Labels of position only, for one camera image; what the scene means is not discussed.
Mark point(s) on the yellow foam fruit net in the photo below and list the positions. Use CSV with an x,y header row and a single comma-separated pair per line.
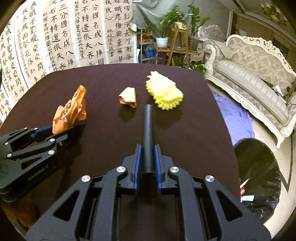
x,y
164,91

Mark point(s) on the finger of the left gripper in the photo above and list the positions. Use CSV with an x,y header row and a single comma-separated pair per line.
x,y
25,136
64,143

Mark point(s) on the black trash bin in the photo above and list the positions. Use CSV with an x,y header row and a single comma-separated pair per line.
x,y
260,176

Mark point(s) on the dark brown tablecloth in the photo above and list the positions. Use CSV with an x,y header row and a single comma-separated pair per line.
x,y
193,134

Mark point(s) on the white ornate armchair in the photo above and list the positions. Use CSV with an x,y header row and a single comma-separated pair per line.
x,y
212,32

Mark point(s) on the blue basket on shelf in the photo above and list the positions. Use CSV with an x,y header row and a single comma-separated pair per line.
x,y
150,52

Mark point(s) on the grey hanging curtain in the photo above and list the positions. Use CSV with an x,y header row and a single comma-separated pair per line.
x,y
153,10

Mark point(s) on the orange wrapper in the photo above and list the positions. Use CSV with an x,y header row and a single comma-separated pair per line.
x,y
72,112

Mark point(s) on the black cylinder tube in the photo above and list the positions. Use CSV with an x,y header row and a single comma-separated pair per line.
x,y
148,142

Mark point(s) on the gold ornament on stand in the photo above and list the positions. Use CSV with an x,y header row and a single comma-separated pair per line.
x,y
180,25

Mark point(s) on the tan paper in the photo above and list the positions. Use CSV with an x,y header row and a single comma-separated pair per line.
x,y
128,97

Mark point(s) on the white ornate sofa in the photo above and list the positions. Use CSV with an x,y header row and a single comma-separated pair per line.
x,y
255,59

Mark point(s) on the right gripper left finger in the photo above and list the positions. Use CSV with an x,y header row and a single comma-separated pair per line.
x,y
90,208

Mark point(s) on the papers on sofa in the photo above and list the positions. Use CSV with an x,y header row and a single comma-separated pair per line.
x,y
276,89

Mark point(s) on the toy rifle on sofa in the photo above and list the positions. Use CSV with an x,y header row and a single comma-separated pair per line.
x,y
290,91

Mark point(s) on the small floor potted plant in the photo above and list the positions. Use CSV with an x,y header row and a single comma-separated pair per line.
x,y
198,66

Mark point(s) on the metal shelf rack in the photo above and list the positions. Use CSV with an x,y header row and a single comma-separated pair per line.
x,y
144,41

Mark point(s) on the calligraphy scroll wall hanging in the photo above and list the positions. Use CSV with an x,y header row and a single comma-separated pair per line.
x,y
48,36

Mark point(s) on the tall green potted plant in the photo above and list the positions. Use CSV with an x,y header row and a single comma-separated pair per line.
x,y
196,23

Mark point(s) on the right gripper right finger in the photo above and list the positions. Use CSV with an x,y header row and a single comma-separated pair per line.
x,y
205,209

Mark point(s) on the wooden plant stand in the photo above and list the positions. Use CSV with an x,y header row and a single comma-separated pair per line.
x,y
179,45

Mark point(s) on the purple cloth on floor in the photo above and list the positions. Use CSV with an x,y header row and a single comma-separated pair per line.
x,y
236,118

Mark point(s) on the striped cushion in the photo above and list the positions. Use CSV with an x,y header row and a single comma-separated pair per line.
x,y
223,49

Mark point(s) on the potted plant white pot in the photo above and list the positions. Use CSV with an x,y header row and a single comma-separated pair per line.
x,y
158,30

